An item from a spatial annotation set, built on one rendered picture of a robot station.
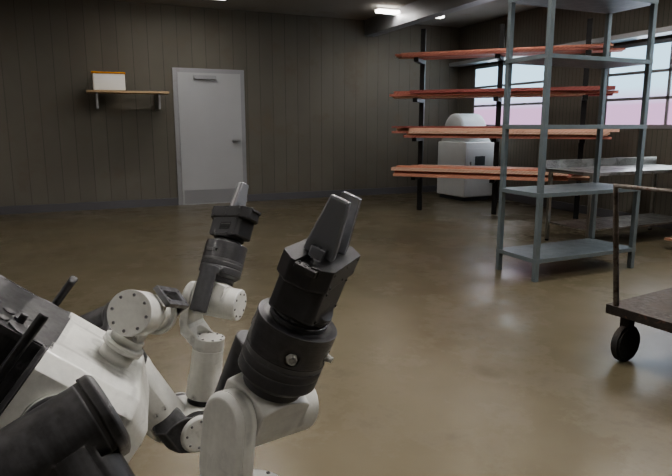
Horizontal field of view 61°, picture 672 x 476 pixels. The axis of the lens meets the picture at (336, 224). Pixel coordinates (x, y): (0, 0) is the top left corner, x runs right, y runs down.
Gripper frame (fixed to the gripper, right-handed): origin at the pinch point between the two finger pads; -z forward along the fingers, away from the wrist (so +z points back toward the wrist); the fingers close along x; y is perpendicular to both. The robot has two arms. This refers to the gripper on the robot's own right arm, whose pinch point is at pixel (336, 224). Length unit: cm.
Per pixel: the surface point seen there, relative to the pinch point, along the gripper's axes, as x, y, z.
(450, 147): 954, -98, 40
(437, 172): 766, -80, 69
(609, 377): 259, 102, 80
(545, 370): 257, 73, 91
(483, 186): 958, -20, 80
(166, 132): 731, -494, 176
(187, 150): 748, -459, 192
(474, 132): 745, -54, -2
